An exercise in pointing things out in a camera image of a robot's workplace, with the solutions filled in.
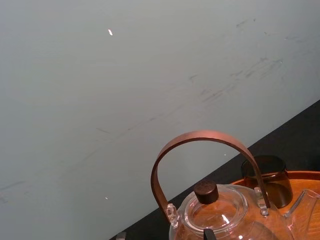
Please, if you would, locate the glass lid with dark knob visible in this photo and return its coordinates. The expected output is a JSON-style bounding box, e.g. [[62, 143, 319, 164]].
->
[[184, 180, 249, 234]]

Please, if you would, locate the round wooden tray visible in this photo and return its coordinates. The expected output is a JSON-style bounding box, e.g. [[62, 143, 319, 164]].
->
[[229, 170, 320, 240]]

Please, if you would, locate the glass teapot with wooden handle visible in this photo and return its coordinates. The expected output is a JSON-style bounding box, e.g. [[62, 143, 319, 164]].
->
[[150, 129, 320, 240]]

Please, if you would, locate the amber glass cup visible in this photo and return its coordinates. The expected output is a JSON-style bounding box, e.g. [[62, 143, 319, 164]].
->
[[240, 154, 294, 210]]

